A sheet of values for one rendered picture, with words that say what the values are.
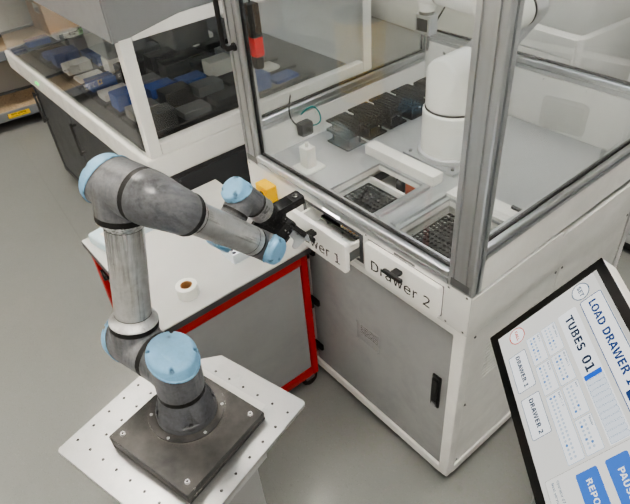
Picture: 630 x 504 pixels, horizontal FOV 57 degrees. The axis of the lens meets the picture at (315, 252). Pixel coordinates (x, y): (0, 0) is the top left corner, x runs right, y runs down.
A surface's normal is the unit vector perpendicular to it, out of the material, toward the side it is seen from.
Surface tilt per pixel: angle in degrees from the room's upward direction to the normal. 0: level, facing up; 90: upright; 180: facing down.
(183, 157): 90
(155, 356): 10
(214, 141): 90
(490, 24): 90
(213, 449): 3
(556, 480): 50
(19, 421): 0
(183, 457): 3
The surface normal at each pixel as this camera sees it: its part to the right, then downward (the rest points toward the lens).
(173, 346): 0.08, -0.72
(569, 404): -0.81, -0.47
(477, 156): -0.77, 0.44
